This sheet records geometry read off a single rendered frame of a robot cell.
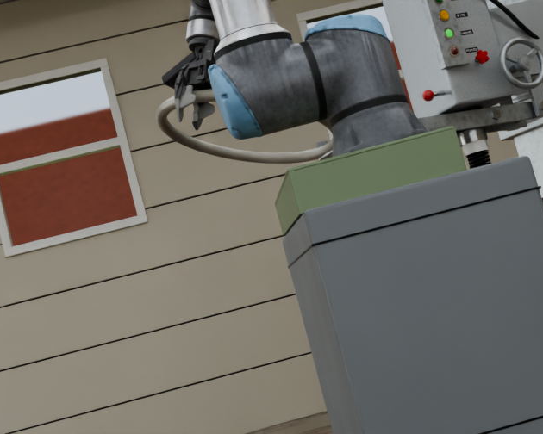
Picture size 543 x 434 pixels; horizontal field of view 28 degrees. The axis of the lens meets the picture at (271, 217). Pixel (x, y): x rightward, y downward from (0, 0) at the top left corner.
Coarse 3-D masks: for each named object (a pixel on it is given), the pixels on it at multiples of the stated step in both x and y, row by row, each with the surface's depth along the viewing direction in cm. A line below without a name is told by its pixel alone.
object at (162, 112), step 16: (208, 96) 258; (160, 112) 272; (160, 128) 283; (176, 128) 289; (192, 144) 295; (208, 144) 298; (240, 160) 302; (256, 160) 301; (272, 160) 300; (288, 160) 298; (304, 160) 296
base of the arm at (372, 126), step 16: (384, 96) 195; (400, 96) 197; (352, 112) 195; (368, 112) 194; (384, 112) 194; (400, 112) 195; (336, 128) 199; (352, 128) 195; (368, 128) 193; (384, 128) 192; (400, 128) 193; (416, 128) 197; (336, 144) 198; (352, 144) 195; (368, 144) 192
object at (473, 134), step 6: (456, 132) 304; (462, 132) 303; (468, 132) 301; (474, 132) 301; (480, 132) 301; (462, 138) 303; (468, 138) 301; (474, 138) 301; (480, 138) 301; (486, 138) 303; (462, 144) 303
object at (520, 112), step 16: (464, 112) 298; (480, 112) 300; (496, 112) 301; (512, 112) 304; (528, 112) 306; (432, 128) 293; (464, 128) 297; (496, 128) 315; (512, 128) 317; (320, 144) 292
